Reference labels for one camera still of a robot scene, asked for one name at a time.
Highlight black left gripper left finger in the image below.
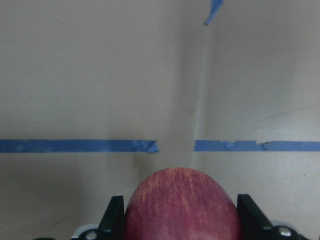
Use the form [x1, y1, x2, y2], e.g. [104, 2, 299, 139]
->
[98, 195, 125, 240]

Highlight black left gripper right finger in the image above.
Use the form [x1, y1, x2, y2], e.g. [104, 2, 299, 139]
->
[237, 194, 273, 240]

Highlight red striped apple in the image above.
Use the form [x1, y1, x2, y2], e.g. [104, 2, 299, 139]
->
[123, 167, 243, 240]

